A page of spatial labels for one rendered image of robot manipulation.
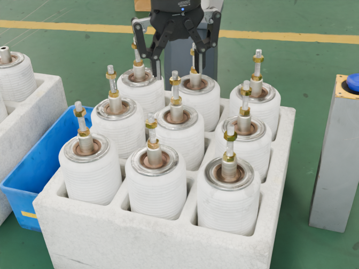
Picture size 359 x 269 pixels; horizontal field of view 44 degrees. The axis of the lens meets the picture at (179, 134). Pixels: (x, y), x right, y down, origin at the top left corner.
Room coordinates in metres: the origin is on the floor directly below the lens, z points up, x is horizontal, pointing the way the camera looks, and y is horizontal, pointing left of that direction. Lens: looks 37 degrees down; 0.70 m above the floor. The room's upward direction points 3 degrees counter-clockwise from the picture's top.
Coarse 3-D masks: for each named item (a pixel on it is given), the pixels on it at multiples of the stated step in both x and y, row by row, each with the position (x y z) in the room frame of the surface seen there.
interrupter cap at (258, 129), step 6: (228, 120) 0.63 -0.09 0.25; (234, 120) 0.63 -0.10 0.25; (252, 120) 0.62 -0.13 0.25; (258, 120) 0.62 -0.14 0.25; (222, 126) 0.61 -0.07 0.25; (252, 126) 0.61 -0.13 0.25; (258, 126) 0.60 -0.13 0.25; (264, 126) 0.60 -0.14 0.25; (240, 132) 0.59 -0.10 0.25; (246, 132) 0.59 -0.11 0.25; (252, 132) 0.59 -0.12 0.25; (258, 132) 0.59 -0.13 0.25; (264, 132) 0.59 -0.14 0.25; (240, 138) 0.58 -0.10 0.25; (246, 138) 0.57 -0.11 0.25; (252, 138) 0.57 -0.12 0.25; (258, 138) 0.57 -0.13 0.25
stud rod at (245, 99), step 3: (246, 81) 0.61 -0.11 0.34; (246, 84) 0.60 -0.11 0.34; (249, 84) 0.61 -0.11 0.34; (243, 87) 0.61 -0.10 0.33; (246, 87) 0.60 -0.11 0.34; (243, 96) 0.60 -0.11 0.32; (246, 96) 0.60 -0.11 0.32; (243, 99) 0.60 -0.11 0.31; (246, 99) 0.60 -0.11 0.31; (243, 102) 0.60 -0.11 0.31; (246, 102) 0.60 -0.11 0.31; (243, 105) 0.60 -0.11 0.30; (246, 105) 0.60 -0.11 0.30; (243, 108) 0.60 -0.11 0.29; (246, 108) 0.60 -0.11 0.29
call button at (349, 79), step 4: (348, 76) 0.63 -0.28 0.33; (352, 76) 0.63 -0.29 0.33; (356, 76) 0.63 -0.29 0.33; (348, 80) 0.62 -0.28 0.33; (352, 80) 0.62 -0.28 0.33; (356, 80) 0.62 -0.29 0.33; (348, 84) 0.62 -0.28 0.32; (352, 84) 0.61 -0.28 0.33; (356, 84) 0.61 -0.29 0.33; (352, 88) 0.61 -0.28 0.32; (356, 88) 0.60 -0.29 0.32
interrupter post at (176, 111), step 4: (172, 104) 0.64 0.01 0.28; (180, 104) 0.64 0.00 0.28; (172, 108) 0.64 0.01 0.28; (176, 108) 0.64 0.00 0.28; (180, 108) 0.64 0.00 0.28; (172, 112) 0.64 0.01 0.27; (176, 112) 0.64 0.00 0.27; (180, 112) 0.64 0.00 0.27; (172, 116) 0.64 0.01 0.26; (176, 116) 0.64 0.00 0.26; (180, 116) 0.64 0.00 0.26; (176, 120) 0.64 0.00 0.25; (180, 120) 0.64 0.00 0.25
